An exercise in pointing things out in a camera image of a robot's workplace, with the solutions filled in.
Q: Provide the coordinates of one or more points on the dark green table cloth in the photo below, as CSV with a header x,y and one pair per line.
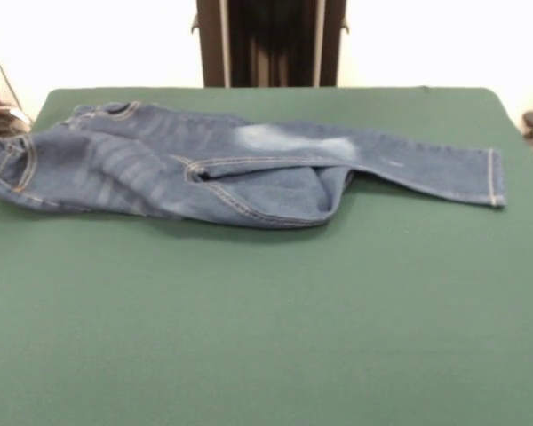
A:
x,y
115,310

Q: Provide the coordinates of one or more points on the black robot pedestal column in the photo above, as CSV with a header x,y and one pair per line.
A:
x,y
271,44

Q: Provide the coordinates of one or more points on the blue denim jeans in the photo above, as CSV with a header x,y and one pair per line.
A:
x,y
248,177

